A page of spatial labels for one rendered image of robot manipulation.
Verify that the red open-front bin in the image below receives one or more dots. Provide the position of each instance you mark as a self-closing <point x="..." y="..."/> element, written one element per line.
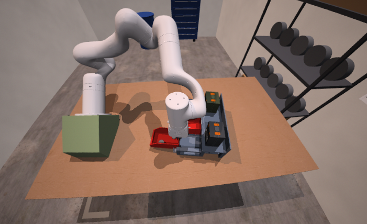
<point x="162" y="134"/>
<point x="195" y="125"/>

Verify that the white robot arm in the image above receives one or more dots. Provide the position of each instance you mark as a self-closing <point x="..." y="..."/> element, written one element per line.
<point x="129" y="24"/>

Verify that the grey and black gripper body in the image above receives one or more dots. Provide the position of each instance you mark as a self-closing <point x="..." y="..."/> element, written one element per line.
<point x="179" y="133"/>

